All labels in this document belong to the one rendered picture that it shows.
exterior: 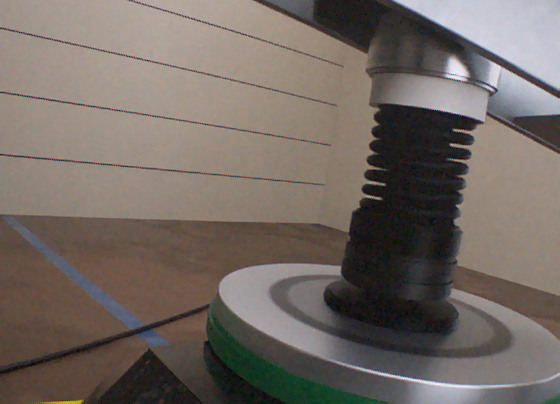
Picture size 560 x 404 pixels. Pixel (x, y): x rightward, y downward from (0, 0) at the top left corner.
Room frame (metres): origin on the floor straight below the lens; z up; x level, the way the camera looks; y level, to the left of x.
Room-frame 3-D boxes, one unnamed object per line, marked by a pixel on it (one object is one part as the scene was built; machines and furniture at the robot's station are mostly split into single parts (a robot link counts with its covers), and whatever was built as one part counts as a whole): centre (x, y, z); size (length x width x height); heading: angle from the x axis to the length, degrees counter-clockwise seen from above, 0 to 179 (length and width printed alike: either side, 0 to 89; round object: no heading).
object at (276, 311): (0.32, -0.08, 0.84); 0.21 x 0.21 x 0.01
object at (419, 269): (0.32, -0.08, 0.88); 0.07 x 0.07 x 0.01
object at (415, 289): (0.32, -0.08, 0.87); 0.07 x 0.07 x 0.01
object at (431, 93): (0.32, -0.08, 0.99); 0.07 x 0.07 x 0.04
